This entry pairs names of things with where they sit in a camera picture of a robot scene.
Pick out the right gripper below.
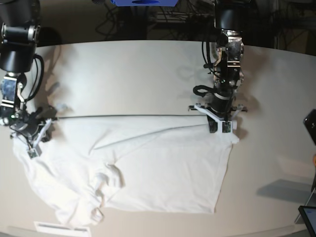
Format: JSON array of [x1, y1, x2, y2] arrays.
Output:
[[9, 105, 57, 143]]

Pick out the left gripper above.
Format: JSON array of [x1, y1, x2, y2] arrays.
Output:
[[188, 103, 248, 134]]

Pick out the white T-shirt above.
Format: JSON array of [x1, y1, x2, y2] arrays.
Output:
[[13, 116, 239, 227]]

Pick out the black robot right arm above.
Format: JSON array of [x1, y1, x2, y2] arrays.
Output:
[[0, 0, 47, 146]]

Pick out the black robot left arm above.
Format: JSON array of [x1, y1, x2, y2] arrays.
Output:
[[189, 0, 250, 134]]

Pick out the black phone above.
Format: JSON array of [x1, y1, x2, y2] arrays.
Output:
[[303, 109, 316, 145]]

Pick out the black tablet screen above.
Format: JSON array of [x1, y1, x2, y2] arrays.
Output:
[[298, 206, 316, 237]]

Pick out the blue box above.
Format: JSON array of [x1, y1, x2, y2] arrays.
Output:
[[111, 0, 178, 7]]

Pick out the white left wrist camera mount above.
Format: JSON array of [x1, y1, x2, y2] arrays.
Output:
[[190, 104, 237, 134]]

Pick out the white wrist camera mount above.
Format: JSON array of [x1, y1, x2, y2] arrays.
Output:
[[190, 104, 237, 134], [27, 118, 57, 159]]

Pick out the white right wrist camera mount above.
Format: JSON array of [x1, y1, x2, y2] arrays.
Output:
[[27, 118, 57, 159]]

